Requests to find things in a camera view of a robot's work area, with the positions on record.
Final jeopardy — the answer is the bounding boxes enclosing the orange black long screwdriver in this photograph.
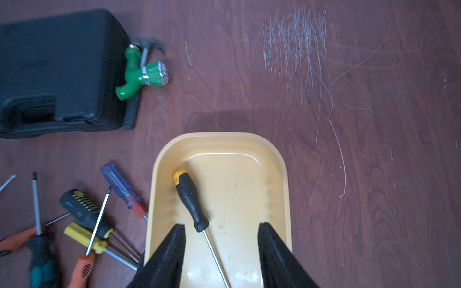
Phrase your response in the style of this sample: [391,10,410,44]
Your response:
[69,186,111,288]

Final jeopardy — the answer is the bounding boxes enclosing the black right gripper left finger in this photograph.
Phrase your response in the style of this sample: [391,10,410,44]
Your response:
[129,224,186,288]

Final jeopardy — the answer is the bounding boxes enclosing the black screwdriver yellow cap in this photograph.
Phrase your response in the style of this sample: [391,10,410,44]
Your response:
[173,169,231,288]

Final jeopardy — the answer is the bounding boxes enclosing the black handled hammer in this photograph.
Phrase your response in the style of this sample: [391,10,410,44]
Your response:
[116,38,169,130]

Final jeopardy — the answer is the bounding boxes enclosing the orange black left screwdriver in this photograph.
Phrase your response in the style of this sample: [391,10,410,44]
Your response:
[0,212,72,258]

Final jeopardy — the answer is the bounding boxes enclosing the yellow handled screwdriver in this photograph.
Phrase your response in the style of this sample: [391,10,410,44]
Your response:
[64,223,138,271]

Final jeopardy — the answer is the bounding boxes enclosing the blue transparent red screwdriver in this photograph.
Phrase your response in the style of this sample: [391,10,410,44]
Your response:
[101,164,148,221]

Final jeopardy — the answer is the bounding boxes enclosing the black plastic tool case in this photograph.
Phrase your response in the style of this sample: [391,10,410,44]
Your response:
[1,9,129,139]

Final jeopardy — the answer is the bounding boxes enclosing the green plastic nozzle tool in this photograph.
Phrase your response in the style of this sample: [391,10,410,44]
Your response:
[115,44,170,101]

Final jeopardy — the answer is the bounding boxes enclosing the black yellow dotted screwdriver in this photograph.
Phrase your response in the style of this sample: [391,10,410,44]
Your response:
[60,189,140,264]

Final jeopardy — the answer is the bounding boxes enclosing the yellow plastic storage box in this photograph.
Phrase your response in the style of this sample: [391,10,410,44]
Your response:
[145,132,292,288]

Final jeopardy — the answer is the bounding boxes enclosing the green black screwdriver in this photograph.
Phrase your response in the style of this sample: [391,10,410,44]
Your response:
[27,172,60,288]

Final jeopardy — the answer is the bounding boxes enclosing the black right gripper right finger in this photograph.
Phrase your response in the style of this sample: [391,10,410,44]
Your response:
[258,223,318,288]

